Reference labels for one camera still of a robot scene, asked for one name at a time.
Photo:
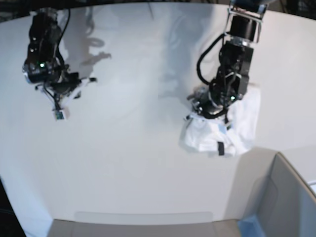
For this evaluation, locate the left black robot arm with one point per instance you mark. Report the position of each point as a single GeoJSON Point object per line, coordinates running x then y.
{"type": "Point", "coordinates": [243, 27]}

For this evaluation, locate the white printed t-shirt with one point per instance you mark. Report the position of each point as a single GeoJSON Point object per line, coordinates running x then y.
{"type": "Point", "coordinates": [203, 135]}

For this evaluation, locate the grey cardboard box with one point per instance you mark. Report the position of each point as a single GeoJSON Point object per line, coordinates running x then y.
{"type": "Point", "coordinates": [275, 202]}

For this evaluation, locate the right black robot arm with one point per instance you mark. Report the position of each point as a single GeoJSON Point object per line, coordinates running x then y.
{"type": "Point", "coordinates": [44, 65]}

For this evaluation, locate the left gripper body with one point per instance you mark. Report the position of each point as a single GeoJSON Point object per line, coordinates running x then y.
{"type": "Point", "coordinates": [204, 108]}

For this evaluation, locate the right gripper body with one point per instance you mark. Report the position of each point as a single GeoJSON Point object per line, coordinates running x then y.
{"type": "Point", "coordinates": [60, 92]}

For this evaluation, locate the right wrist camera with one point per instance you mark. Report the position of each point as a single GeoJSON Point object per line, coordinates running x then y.
{"type": "Point", "coordinates": [60, 115]}

